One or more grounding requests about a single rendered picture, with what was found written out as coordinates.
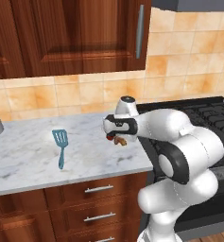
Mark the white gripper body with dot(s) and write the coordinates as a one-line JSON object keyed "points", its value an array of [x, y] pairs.
{"points": [[109, 125]]}

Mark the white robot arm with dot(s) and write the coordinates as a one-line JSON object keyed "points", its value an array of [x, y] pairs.
{"points": [[192, 148]]}

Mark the red bell pepper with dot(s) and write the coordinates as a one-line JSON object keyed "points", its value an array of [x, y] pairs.
{"points": [[109, 137]]}

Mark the brown mushroom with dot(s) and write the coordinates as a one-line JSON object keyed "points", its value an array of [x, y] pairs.
{"points": [[120, 141]]}

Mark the teal slotted spatula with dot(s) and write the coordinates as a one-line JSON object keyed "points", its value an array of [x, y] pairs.
{"points": [[60, 137]]}

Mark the wooden drawer front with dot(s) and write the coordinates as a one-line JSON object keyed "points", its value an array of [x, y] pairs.
{"points": [[66, 220], [82, 237], [69, 190]]}

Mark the black stove with oven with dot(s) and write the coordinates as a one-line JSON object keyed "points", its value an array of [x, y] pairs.
{"points": [[217, 116]]}

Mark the wooden base cupboard door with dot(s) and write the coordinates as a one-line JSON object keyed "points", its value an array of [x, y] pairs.
{"points": [[19, 217]]}

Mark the grey range hood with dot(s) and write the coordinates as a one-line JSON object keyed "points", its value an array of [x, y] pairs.
{"points": [[198, 4]]}

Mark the wide wooden wall cupboard door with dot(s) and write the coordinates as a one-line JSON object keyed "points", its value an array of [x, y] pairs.
{"points": [[82, 34]]}

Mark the narrow wooden wall cupboard door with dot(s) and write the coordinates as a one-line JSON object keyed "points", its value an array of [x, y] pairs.
{"points": [[1, 34]]}

